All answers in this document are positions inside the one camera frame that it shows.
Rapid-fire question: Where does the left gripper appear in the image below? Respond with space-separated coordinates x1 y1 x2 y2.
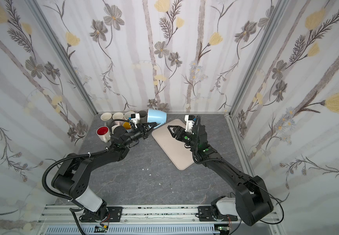
122 122 155 148

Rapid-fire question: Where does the plain light blue mug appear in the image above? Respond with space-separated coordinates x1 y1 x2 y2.
147 109 167 129

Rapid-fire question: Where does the large grey mug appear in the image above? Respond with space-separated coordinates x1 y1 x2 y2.
138 110 147 123

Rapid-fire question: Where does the blue butterfly mug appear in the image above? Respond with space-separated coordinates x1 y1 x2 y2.
122 122 132 131

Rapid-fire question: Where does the cream yellow mug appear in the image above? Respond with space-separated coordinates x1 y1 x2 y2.
124 111 135 120

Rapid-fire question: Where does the pink mug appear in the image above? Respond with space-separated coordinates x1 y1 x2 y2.
112 112 125 120

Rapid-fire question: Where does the white ribbed-bottom mug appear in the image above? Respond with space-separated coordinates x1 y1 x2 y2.
111 125 119 134

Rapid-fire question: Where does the small grey mug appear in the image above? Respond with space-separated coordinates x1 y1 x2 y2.
100 112 113 121

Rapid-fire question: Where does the white smooth mug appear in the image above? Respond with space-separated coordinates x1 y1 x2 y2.
96 126 111 143

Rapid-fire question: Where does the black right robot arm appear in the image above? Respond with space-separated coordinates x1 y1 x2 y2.
168 125 274 226

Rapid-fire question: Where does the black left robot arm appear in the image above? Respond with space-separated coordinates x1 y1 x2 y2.
51 122 159 212

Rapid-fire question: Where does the cream plastic tray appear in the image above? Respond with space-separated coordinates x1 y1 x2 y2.
152 119 194 170

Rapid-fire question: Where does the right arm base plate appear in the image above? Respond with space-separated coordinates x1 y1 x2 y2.
196 206 238 222

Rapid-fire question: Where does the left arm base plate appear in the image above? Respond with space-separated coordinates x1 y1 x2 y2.
79 206 123 223

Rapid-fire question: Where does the aluminium mounting rail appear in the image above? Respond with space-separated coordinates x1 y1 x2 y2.
36 204 279 225

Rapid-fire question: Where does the white vented cable duct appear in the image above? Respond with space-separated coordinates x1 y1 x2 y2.
44 224 221 235

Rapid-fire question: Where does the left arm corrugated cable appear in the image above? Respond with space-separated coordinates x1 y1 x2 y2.
41 119 135 235

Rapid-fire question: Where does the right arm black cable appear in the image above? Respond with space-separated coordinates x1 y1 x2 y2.
254 182 285 225

